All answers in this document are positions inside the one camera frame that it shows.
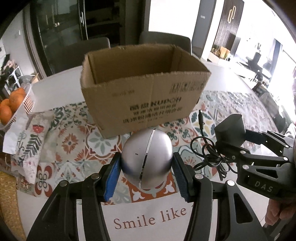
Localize black power adapter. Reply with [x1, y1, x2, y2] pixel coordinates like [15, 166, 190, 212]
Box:
[214, 114, 246, 147]

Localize black adapter cable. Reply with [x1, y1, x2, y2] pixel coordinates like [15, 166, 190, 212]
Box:
[190, 109, 239, 181]

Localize person right hand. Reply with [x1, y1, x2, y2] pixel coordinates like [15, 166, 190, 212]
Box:
[265, 199, 295, 226]

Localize woven straw chair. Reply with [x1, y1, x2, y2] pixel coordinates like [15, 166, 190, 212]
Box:
[1, 172, 27, 240]

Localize mushroom print cloth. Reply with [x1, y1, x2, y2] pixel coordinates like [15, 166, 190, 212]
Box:
[11, 111, 54, 184]

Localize patterned floral table mat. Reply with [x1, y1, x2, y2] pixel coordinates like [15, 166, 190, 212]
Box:
[16, 91, 277, 198]

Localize brown cardboard box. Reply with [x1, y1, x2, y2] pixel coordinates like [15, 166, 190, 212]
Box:
[80, 44, 211, 138]

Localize dark chair right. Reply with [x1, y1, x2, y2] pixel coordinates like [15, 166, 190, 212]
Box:
[139, 31, 192, 54]

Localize dark chair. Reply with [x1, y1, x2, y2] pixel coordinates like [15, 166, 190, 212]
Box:
[139, 31, 192, 54]
[48, 37, 110, 74]

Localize orange fruit front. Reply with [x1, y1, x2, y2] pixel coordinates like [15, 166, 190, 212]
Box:
[0, 105, 13, 126]

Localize orange fruit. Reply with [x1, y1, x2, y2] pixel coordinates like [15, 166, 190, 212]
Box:
[0, 105, 13, 126]
[9, 92, 25, 113]

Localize white fruit basket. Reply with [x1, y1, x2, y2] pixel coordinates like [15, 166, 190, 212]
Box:
[1, 83, 36, 132]

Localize orange fruit rear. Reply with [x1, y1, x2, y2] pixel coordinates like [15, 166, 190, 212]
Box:
[9, 92, 25, 113]

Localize dark interior door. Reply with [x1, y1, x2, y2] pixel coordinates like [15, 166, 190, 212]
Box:
[191, 0, 216, 59]

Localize cardboard box on floor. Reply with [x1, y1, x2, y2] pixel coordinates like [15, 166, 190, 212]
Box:
[31, 73, 39, 84]

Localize white shelf unit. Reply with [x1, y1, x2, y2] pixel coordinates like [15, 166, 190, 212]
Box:
[1, 54, 23, 94]

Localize dark chair left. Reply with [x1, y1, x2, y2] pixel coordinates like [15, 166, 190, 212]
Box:
[48, 37, 110, 74]

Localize black glass cabinet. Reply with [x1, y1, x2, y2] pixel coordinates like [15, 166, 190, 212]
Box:
[23, 1, 151, 77]

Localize dark slatted wall panel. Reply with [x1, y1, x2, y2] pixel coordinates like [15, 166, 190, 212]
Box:
[212, 0, 244, 50]

